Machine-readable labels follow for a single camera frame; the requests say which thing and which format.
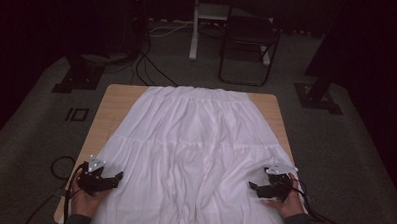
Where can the person's left hand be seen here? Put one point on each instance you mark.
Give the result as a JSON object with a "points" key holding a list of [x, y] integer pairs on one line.
{"points": [[83, 203]]}

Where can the black stand base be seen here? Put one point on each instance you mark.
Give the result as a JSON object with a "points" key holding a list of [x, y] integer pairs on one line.
{"points": [[79, 79], [315, 99]]}

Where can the black folding chair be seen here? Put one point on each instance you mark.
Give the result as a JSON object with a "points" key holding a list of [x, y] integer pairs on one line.
{"points": [[251, 30]]}

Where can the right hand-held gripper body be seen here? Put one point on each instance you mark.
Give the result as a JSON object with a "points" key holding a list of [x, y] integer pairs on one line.
{"points": [[277, 189]]}

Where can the white gathered skirt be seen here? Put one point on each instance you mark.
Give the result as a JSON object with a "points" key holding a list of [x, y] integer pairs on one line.
{"points": [[191, 151]]}

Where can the person's right hand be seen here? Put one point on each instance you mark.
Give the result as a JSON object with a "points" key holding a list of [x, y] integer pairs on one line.
{"points": [[291, 205]]}

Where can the dark equipment tower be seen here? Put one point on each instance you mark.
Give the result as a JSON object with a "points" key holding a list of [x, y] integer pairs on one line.
{"points": [[123, 22]]}

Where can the white desk frame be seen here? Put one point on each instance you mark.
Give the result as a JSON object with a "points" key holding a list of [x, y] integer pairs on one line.
{"points": [[194, 31]]}

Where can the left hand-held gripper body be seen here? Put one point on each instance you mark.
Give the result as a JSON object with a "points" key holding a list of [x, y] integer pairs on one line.
{"points": [[94, 181]]}

